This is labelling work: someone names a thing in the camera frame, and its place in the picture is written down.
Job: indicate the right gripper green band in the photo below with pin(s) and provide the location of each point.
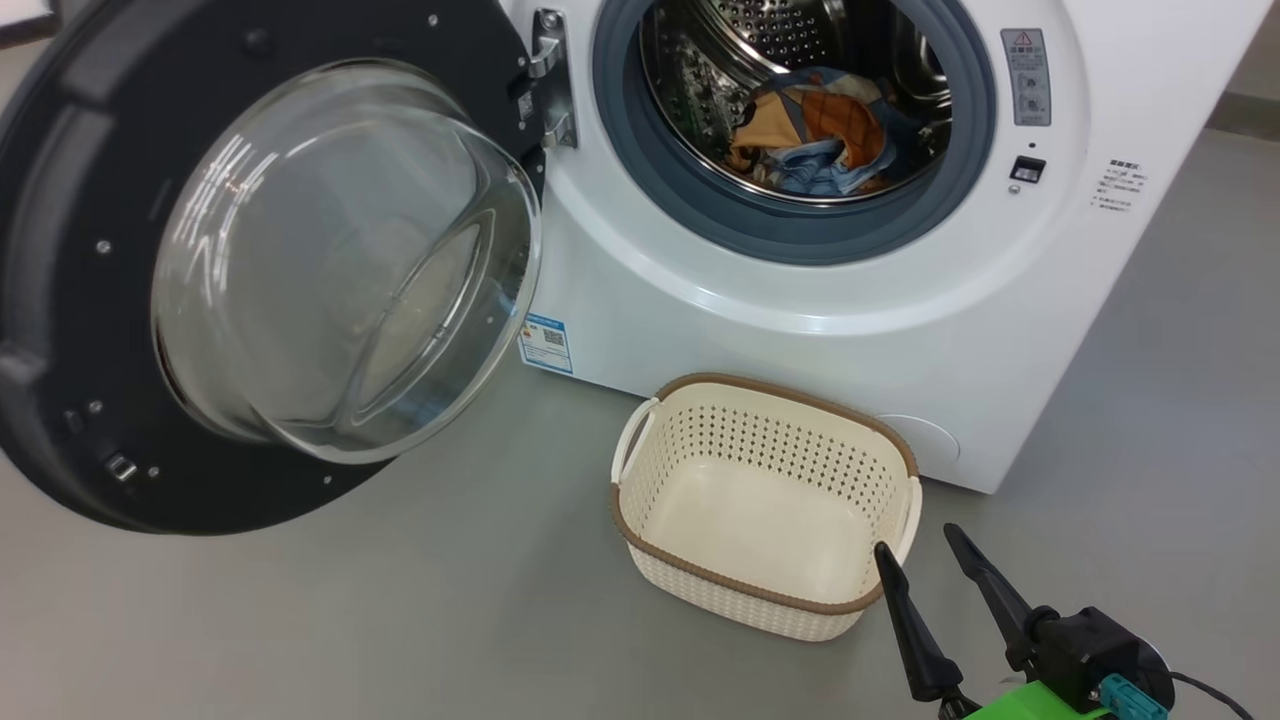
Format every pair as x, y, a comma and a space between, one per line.
1080, 650

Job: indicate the blue cartoon print garment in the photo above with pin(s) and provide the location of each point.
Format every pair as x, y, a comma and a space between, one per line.
830, 130

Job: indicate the black round glass washer door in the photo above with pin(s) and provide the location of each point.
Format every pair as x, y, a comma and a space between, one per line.
90, 200

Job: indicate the cream perforated laundry basket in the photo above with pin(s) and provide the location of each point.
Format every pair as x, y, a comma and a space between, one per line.
760, 520

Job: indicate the white front-load washing machine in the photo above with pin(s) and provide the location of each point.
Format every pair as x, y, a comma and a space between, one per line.
900, 330

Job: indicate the grey rubber door seal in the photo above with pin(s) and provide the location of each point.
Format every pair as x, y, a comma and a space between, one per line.
790, 235

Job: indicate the silver door hinge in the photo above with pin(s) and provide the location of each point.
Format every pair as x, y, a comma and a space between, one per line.
552, 60

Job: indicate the round white filter cover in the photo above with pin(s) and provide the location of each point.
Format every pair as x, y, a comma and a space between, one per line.
925, 440

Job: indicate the blue energy label sticker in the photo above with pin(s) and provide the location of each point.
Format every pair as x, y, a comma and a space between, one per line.
546, 345

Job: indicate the grey warning sticker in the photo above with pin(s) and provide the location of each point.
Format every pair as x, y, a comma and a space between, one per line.
1027, 78

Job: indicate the perforated steel drum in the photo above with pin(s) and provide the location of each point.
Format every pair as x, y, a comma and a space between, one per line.
700, 80

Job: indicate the white board with dark edge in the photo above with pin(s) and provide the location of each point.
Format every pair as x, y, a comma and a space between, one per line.
25, 18

